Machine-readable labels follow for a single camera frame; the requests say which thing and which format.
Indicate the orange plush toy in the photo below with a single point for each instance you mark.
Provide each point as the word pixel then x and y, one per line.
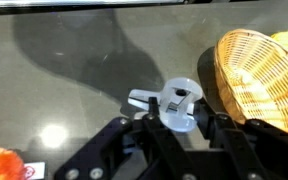
pixel 0 165

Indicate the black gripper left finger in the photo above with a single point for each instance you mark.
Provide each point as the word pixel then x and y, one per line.
pixel 157 140

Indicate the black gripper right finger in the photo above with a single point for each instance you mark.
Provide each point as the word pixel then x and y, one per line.
pixel 234 140

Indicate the oval wicker basket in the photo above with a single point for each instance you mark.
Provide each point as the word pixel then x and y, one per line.
pixel 264 83

